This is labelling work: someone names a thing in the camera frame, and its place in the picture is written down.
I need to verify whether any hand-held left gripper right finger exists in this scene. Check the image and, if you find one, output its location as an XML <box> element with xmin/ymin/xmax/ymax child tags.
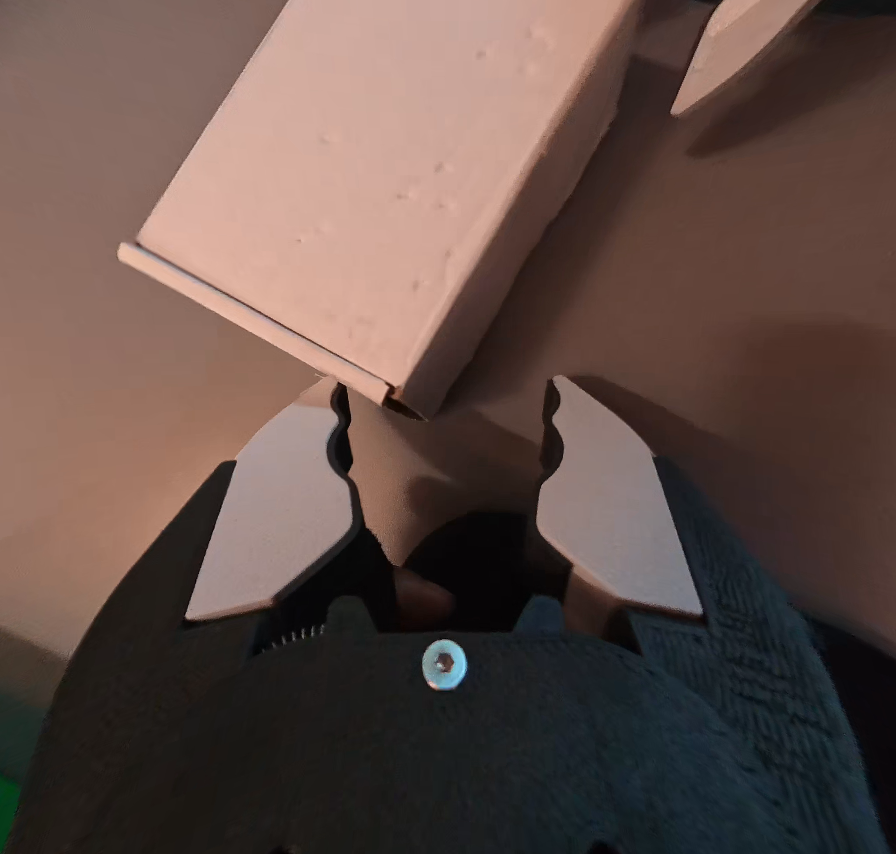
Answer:
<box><xmin>534</xmin><ymin>376</ymin><xmax>704</xmax><ymax>634</ymax></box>

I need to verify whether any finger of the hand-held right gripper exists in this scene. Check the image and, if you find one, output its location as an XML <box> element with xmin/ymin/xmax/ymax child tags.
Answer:
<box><xmin>671</xmin><ymin>0</ymin><xmax>865</xmax><ymax>119</ymax></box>

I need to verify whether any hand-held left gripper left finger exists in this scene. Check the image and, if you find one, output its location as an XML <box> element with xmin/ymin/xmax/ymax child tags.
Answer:
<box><xmin>184</xmin><ymin>376</ymin><xmax>365</xmax><ymax>623</ymax></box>

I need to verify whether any white cardboard box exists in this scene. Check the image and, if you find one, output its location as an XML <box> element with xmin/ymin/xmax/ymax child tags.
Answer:
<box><xmin>117</xmin><ymin>0</ymin><xmax>659</xmax><ymax>421</ymax></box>

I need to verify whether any green plastic bin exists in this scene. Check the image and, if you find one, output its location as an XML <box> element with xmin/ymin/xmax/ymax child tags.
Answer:
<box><xmin>0</xmin><ymin>686</ymin><xmax>43</xmax><ymax>799</ymax></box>

